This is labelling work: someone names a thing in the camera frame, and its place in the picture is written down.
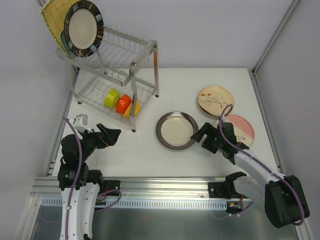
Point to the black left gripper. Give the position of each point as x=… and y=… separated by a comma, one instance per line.
x=103, y=139

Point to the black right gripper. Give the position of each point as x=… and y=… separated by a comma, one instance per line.
x=208, y=138

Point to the light blue divided plate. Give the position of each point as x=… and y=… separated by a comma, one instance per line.
x=64, y=42

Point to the black rimmed round plate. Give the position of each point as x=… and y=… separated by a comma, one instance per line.
x=83, y=29

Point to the woven bamboo tray plate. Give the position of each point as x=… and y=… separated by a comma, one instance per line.
x=54, y=13

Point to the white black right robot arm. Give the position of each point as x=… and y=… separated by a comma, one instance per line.
x=281, y=196

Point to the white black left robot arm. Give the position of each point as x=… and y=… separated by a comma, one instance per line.
x=80, y=186

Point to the stainless steel dish rack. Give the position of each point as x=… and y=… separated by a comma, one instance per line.
x=124, y=62

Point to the beige bird round plate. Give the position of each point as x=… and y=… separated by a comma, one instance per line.
x=213, y=99

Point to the lime green bowl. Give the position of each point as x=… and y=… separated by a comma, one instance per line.
x=112, y=98

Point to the orange bowl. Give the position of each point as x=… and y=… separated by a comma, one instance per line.
x=123, y=104

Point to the pink white round plate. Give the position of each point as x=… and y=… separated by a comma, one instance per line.
x=243, y=130

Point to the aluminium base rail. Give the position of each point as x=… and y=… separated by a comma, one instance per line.
x=158, y=188

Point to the aluminium right frame post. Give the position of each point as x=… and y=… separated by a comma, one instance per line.
x=276, y=34

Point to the aluminium frame post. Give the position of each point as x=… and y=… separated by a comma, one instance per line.
x=41, y=3
x=276, y=34

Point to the white slotted cable duct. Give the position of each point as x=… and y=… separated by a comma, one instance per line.
x=130, y=203

